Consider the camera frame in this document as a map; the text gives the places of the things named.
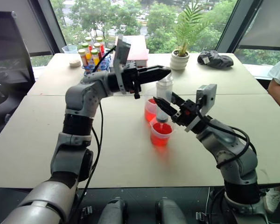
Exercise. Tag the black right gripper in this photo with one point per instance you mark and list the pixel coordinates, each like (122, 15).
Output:
(186, 113)

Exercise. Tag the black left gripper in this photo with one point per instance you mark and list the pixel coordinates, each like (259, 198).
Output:
(129, 77)

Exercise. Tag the clear plastic bottle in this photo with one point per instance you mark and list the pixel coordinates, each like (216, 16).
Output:
(164, 89)

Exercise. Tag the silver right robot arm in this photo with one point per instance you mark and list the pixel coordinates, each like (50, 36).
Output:
(238, 158)

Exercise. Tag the person's bare forearm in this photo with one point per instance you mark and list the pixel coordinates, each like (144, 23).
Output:
(278, 93)

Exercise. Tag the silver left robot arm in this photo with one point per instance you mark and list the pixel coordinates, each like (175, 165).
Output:
(72, 140)

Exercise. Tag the clear cup with red liquid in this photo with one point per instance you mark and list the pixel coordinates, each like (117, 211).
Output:
(149, 109)
(161, 135)

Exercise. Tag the red and white box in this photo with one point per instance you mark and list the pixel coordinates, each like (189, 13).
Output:
(140, 50)

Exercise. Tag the white ribbed plant pot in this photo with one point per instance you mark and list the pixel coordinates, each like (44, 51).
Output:
(179, 61)

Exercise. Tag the yellow juice bottle green cap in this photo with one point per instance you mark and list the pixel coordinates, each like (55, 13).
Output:
(95, 57)

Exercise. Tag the green potted palm plant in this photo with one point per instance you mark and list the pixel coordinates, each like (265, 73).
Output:
(189, 25)

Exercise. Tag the dark grey crumpled cloth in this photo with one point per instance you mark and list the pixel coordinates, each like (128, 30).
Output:
(215, 58)

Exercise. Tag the orange juice bottle green cap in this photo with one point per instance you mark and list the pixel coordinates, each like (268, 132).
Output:
(82, 57)

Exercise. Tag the round beige tape roll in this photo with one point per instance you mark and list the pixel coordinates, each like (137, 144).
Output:
(74, 63)

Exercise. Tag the clear plastic measuring jug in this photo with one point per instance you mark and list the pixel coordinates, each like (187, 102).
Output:
(70, 49)

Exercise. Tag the dark rounded robot leg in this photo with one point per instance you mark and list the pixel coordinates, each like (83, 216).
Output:
(169, 211)
(113, 211)

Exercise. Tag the black metal clamp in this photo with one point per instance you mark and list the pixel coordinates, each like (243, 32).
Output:
(86, 212)
(200, 215)

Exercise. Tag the white sneaker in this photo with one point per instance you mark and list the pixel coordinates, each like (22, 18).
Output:
(273, 200)

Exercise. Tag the black monitor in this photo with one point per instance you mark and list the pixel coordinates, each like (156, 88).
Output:
(9, 49)

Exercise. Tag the black office chair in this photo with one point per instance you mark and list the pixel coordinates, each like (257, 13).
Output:
(2, 109)

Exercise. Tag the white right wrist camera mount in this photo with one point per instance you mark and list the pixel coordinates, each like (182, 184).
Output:
(206, 98)

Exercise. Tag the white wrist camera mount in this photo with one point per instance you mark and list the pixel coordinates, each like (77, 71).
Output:
(206, 98)
(121, 53)

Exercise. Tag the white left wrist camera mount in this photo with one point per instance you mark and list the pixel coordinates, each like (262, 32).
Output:
(121, 53)

